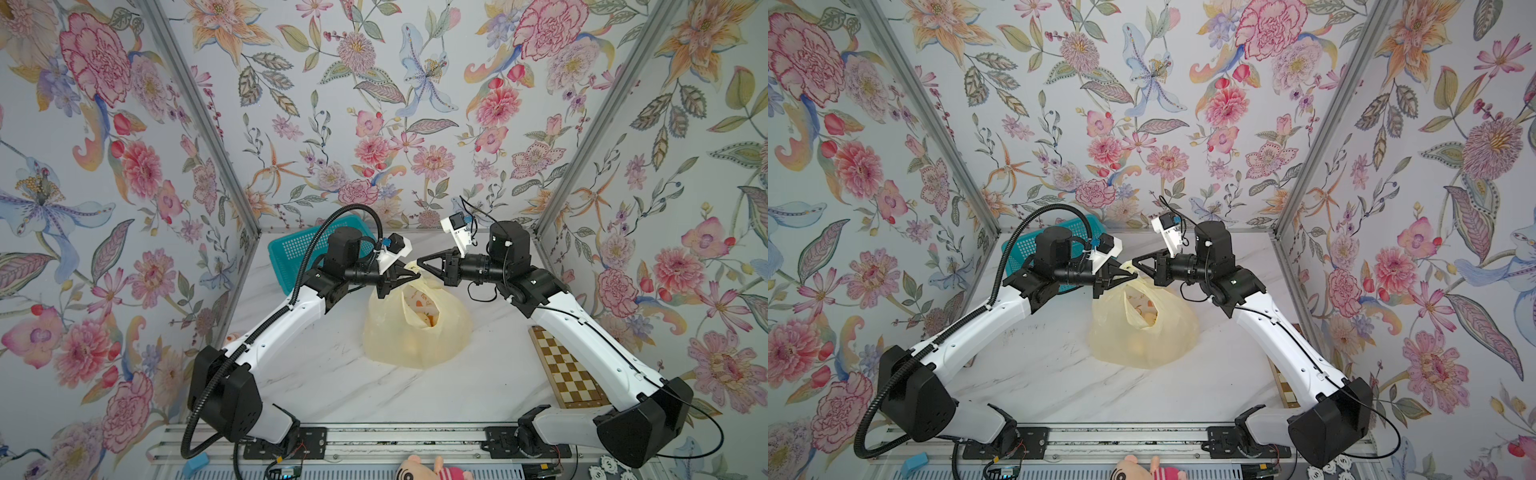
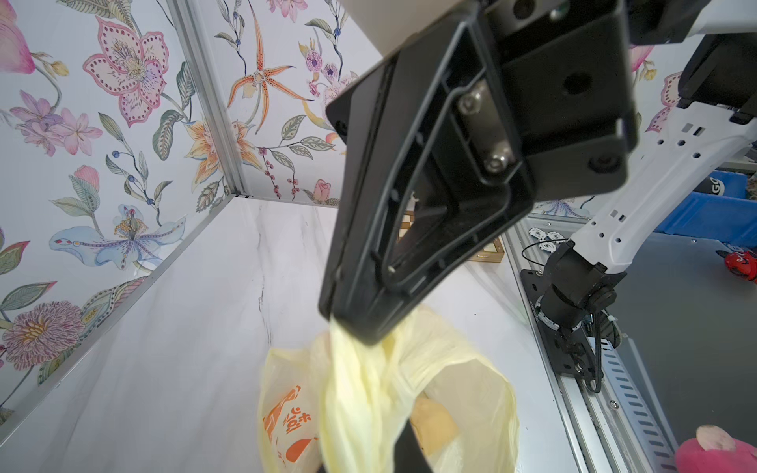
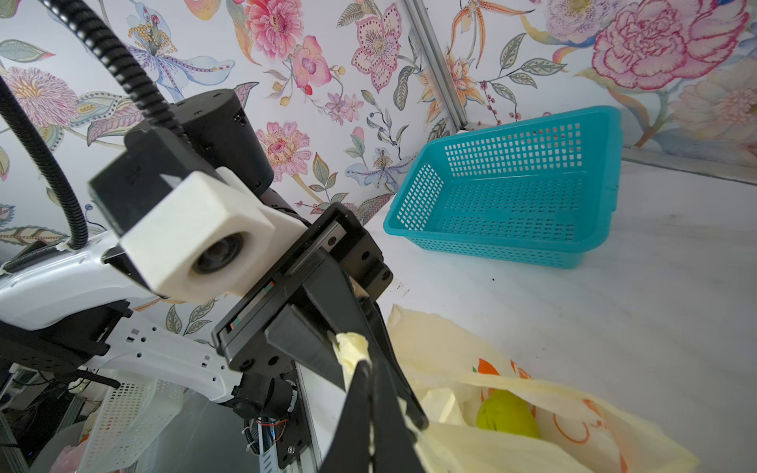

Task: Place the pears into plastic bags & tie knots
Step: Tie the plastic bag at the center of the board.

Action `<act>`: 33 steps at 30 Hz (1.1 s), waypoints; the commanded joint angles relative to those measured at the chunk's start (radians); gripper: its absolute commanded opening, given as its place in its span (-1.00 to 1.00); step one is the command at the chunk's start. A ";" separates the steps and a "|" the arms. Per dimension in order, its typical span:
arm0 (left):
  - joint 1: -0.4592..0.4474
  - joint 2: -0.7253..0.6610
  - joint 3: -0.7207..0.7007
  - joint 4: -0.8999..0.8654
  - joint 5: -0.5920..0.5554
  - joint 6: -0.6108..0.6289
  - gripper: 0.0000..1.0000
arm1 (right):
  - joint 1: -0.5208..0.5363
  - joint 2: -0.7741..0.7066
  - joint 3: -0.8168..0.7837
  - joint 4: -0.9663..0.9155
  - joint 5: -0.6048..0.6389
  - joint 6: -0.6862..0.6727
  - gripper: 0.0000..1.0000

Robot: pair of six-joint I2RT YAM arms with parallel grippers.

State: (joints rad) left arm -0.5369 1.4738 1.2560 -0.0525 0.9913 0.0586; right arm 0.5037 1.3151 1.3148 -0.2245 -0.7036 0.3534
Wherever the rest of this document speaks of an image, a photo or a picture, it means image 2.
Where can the blue plastic bin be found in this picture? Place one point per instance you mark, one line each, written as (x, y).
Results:
(718, 209)

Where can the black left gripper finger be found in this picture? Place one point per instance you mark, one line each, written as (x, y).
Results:
(408, 455)

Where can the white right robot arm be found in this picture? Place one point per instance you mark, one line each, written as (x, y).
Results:
(693, 84)

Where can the red toy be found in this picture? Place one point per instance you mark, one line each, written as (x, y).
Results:
(742, 263)

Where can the yellow plastic bag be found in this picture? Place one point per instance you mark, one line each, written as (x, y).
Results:
(340, 405)

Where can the metal base rail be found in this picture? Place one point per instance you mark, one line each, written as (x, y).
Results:
(610, 426)

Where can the pink plush toy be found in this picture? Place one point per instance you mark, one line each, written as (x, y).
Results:
(715, 450)

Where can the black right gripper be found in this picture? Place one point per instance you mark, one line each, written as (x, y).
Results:
(452, 137)

